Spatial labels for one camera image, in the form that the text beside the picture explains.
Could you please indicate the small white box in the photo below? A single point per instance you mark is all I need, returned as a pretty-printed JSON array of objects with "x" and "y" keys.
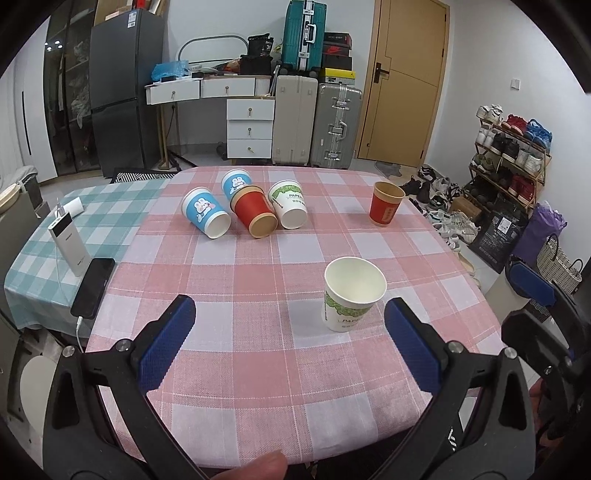
[{"x": 69, "y": 207}]

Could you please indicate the pile of shoes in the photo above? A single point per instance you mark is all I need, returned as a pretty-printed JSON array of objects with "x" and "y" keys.
[{"x": 443, "y": 203}]

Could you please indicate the blue rabbit paper cup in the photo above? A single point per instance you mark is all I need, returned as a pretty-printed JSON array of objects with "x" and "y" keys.
[
  {"x": 233, "y": 181},
  {"x": 201, "y": 207}
]

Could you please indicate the red paper cup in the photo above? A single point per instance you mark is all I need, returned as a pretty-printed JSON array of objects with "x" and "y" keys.
[
  {"x": 251, "y": 207},
  {"x": 385, "y": 210}
]

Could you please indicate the silver suitcase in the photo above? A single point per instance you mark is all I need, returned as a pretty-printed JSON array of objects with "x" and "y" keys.
[{"x": 334, "y": 124}]

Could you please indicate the striped rug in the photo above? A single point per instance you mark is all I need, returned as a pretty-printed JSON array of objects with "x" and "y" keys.
[{"x": 138, "y": 176}]

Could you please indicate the grey doormat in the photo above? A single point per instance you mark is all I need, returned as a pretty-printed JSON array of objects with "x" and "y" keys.
[{"x": 388, "y": 168}]

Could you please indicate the cardboard box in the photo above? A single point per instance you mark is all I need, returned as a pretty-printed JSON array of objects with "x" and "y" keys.
[{"x": 115, "y": 11}]

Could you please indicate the black refrigerator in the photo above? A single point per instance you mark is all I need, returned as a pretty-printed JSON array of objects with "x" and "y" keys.
[{"x": 124, "y": 92}]

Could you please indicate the white curved dressing desk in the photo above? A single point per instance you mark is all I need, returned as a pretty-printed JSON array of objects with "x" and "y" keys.
[{"x": 203, "y": 87}]

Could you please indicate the stack of shoe boxes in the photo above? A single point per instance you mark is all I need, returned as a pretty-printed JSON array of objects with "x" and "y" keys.
[{"x": 337, "y": 62}]

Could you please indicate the blue plastic bag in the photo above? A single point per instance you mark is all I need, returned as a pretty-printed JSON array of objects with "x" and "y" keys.
[{"x": 168, "y": 70}]

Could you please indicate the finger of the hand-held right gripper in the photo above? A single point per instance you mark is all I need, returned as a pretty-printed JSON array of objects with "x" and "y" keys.
[
  {"x": 531, "y": 282},
  {"x": 535, "y": 337}
]

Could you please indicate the white drawer unit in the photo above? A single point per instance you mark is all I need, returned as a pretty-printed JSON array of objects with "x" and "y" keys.
[{"x": 249, "y": 129}]

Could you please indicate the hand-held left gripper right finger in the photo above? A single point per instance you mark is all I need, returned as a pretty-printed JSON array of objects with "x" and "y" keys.
[{"x": 411, "y": 344}]

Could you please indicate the black shopping bag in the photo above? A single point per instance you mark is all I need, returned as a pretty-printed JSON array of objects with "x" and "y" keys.
[{"x": 501, "y": 235}]

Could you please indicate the white power bank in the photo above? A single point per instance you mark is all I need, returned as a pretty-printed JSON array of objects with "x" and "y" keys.
[{"x": 69, "y": 244}]

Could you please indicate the green checked tablecloth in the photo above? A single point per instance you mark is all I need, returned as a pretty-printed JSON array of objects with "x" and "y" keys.
[{"x": 106, "y": 221}]

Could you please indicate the wooden door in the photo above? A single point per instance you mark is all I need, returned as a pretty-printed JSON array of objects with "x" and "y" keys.
[{"x": 406, "y": 83}]

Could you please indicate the teal suitcase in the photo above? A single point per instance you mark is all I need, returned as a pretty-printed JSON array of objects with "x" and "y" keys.
[{"x": 300, "y": 37}]

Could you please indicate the glass door cabinet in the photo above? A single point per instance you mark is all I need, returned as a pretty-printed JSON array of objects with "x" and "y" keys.
[{"x": 69, "y": 92}]

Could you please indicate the purple bag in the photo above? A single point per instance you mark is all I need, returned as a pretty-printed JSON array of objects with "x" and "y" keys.
[{"x": 542, "y": 226}]

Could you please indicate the person's left hand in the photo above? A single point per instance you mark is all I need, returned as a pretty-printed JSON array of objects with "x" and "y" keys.
[{"x": 254, "y": 468}]

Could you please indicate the white green paper cup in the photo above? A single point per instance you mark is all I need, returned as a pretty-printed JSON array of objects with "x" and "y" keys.
[
  {"x": 346, "y": 314},
  {"x": 291, "y": 205}
]

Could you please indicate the wooden shoe rack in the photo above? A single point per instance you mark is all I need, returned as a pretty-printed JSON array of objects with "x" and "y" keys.
[{"x": 508, "y": 157}]

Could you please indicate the beige suitcase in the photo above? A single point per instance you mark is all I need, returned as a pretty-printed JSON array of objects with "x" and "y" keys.
[{"x": 293, "y": 120}]

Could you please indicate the woven basket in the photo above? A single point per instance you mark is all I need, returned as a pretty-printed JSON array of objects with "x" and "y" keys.
[{"x": 556, "y": 265}]

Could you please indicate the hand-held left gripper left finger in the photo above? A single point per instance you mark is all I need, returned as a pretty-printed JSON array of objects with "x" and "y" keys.
[{"x": 166, "y": 344}]

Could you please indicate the pink checked tablecloth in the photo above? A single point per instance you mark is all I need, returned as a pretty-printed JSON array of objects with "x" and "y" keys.
[{"x": 258, "y": 286}]

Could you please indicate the black smartphone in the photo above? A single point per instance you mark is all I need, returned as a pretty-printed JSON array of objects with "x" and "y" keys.
[{"x": 92, "y": 286}]

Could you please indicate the arched mirror frame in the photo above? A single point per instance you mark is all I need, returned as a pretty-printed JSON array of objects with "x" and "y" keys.
[{"x": 210, "y": 39}]

